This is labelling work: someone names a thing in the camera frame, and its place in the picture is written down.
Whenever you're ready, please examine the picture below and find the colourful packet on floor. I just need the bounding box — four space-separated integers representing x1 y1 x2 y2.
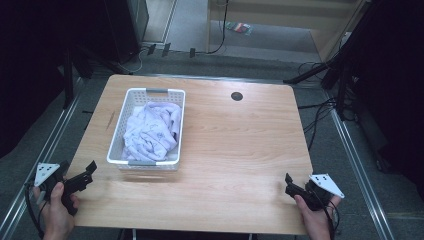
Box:
225 21 253 36

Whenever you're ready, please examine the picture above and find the white floor cable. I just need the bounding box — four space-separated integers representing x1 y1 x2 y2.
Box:
117 49 149 75

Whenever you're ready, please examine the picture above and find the black cabinet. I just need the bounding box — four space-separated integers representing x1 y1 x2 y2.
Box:
103 0 150 64

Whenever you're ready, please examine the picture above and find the white plastic laundry basket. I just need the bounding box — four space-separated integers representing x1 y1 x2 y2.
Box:
106 87 187 172

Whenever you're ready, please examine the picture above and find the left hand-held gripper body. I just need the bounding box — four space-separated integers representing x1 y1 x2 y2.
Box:
34 160 84 216

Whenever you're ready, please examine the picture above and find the bundle of black floor cables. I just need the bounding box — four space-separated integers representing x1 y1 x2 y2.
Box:
297 61 338 152

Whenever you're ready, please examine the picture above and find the person's left hand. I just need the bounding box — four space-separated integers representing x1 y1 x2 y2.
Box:
32 181 81 240

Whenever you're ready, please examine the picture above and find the black stand leg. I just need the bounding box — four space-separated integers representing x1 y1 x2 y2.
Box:
282 61 334 85

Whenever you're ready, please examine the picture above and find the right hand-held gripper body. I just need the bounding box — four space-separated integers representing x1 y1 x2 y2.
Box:
293 173 346 212

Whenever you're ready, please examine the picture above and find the person's right hand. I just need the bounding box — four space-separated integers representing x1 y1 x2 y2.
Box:
293 194 342 240

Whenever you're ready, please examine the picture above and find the silver floor rail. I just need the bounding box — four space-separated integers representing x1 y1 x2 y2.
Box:
324 93 398 240
0 77 84 240

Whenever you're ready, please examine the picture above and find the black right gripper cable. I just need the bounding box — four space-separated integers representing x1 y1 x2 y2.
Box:
313 191 342 240

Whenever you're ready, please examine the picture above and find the light wooden shelf unit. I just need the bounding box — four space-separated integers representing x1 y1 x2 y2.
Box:
205 0 372 63

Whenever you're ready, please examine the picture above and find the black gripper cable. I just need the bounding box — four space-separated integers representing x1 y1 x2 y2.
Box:
313 191 342 240
24 181 46 239

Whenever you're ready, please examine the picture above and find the pale lilac garment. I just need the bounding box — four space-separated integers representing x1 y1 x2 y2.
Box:
121 101 183 163

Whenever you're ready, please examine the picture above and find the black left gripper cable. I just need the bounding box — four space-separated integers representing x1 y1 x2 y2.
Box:
24 181 46 239

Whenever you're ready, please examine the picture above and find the black hanging cable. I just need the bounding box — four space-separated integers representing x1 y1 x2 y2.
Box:
205 0 232 55

